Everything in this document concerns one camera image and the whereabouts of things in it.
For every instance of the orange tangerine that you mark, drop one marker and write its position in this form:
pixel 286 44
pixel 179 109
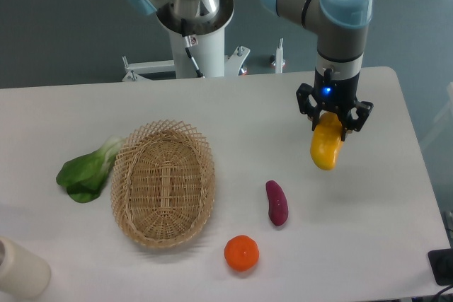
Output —
pixel 241 253

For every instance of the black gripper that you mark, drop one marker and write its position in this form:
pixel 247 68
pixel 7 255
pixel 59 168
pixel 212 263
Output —
pixel 334 96

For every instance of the woven wicker basket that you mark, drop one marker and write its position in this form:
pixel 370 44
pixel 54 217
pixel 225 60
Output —
pixel 163 184

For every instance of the yellow mango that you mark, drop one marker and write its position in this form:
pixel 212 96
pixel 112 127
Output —
pixel 326 142

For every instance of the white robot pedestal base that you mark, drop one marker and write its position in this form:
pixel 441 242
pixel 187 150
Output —
pixel 196 30

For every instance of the black device at edge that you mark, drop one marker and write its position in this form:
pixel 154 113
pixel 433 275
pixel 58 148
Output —
pixel 441 266

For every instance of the green bok choy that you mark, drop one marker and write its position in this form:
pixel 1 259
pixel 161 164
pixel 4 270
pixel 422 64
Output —
pixel 84 177

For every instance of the cream cylindrical bottle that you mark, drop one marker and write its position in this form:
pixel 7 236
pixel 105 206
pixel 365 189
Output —
pixel 23 273

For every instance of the purple sweet potato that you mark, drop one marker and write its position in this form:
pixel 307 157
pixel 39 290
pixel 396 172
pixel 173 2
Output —
pixel 278 210

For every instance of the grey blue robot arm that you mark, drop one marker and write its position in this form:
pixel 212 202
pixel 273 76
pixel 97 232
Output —
pixel 341 28

